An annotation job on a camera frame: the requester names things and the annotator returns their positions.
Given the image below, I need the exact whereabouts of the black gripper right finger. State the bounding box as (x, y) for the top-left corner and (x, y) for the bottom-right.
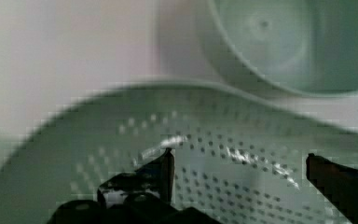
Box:
(306, 153), (358, 224)

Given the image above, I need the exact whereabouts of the green strainer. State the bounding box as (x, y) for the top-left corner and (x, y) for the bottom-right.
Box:
(0, 82), (358, 224)

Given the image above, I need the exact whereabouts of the green cup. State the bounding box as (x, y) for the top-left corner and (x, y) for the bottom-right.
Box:
(194, 0), (358, 97)

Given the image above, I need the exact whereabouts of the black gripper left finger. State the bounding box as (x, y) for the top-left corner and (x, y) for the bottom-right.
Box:
(47, 147), (221, 224)

